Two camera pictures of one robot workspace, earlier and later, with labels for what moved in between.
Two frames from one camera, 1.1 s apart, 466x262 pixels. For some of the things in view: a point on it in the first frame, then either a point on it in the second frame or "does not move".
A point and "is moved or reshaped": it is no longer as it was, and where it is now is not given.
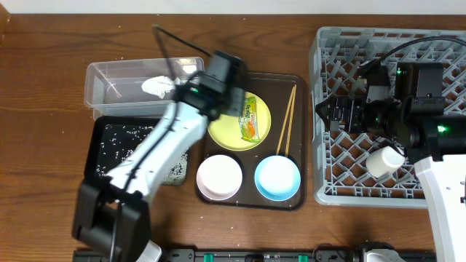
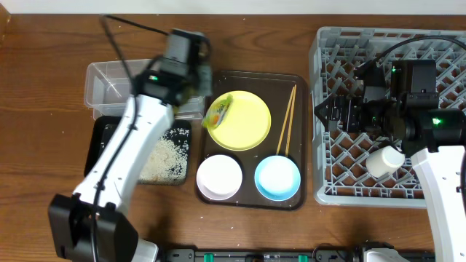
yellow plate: [226, 130] does not move
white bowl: [219, 177] does not move
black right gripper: [354, 105] does not move
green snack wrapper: [248, 123] is moved or reshaped
